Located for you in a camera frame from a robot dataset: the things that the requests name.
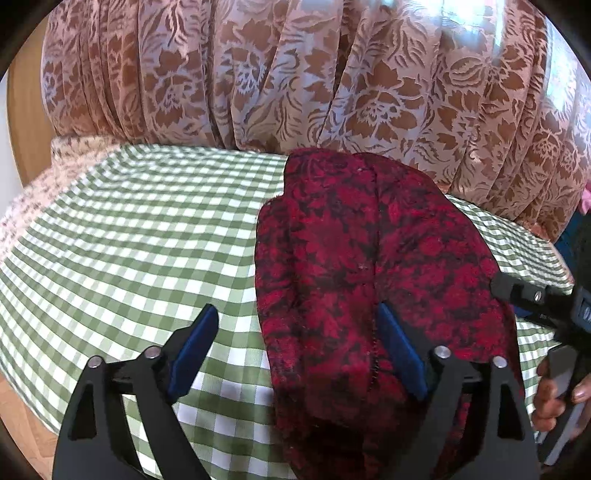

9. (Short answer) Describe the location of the dark red floral knit sweater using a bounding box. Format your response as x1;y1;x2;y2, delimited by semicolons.
254;149;521;479

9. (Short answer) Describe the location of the person's right hand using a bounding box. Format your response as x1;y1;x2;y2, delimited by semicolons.
531;358;591;440

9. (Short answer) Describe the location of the pink crumpled cloth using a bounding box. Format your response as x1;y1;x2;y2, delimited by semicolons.
579;182;591;215

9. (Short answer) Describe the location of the green white checkered bed sheet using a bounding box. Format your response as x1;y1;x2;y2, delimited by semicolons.
0;144;576;480

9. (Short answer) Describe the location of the brown floral patterned curtain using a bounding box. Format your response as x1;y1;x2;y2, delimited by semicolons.
41;1;590;240

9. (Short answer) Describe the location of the pink floral mattress cover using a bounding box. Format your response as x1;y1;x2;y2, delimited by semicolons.
0;136;121;260

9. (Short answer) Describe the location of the wooden door frame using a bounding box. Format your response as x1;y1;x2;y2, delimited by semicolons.
7;17;55;187

